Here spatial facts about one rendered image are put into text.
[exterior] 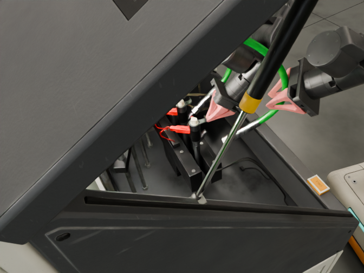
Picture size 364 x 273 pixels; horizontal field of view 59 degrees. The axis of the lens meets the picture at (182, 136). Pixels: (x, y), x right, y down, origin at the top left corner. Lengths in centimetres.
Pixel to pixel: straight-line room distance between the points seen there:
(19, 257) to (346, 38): 50
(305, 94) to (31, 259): 51
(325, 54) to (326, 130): 189
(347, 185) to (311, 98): 119
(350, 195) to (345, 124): 82
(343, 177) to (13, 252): 165
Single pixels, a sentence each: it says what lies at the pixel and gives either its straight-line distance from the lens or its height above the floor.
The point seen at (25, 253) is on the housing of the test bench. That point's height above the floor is 142.
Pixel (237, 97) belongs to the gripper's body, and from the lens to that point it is 77.
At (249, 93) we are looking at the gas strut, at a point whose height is 148.
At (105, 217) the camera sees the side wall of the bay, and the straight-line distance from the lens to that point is 34.
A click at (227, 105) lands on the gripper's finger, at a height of 118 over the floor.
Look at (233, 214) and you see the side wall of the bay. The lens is 48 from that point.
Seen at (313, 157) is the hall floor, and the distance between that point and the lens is 225.
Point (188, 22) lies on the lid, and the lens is 22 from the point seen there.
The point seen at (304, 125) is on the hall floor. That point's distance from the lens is 243.
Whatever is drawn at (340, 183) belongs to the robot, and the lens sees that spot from 182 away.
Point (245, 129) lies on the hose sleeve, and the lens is 74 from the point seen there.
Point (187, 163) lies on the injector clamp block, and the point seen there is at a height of 98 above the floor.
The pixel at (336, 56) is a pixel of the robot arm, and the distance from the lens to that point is 55.
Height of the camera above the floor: 170
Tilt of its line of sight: 47 degrees down
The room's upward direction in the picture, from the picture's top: 8 degrees counter-clockwise
